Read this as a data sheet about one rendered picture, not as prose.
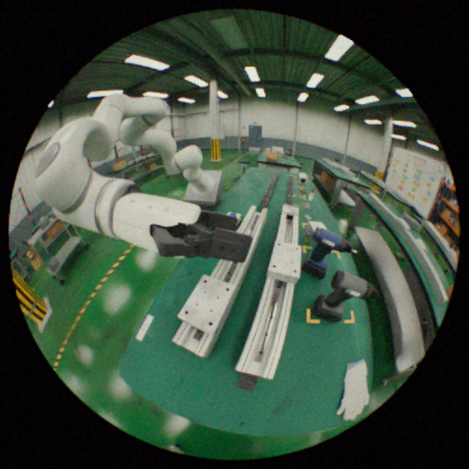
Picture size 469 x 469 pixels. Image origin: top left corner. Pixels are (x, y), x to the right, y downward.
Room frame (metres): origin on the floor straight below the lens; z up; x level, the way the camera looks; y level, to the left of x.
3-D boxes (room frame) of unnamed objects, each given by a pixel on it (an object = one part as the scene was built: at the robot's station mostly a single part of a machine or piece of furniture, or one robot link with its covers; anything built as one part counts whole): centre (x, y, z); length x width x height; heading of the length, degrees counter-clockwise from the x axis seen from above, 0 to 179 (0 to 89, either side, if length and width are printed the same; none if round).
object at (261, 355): (0.34, -0.19, 0.82); 0.80 x 0.10 x 0.09; 159
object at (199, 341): (0.41, -0.01, 0.82); 0.80 x 0.10 x 0.09; 159
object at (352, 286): (0.13, -0.38, 0.89); 0.20 x 0.08 x 0.22; 58
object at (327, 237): (0.34, -0.39, 0.89); 0.20 x 0.08 x 0.22; 52
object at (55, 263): (0.70, 2.98, 0.50); 1.03 x 0.55 x 1.01; 177
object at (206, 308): (0.17, 0.08, 0.87); 0.16 x 0.11 x 0.07; 159
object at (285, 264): (0.34, -0.19, 0.87); 0.16 x 0.11 x 0.07; 159
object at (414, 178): (1.49, -3.31, 0.97); 1.50 x 0.50 x 1.95; 165
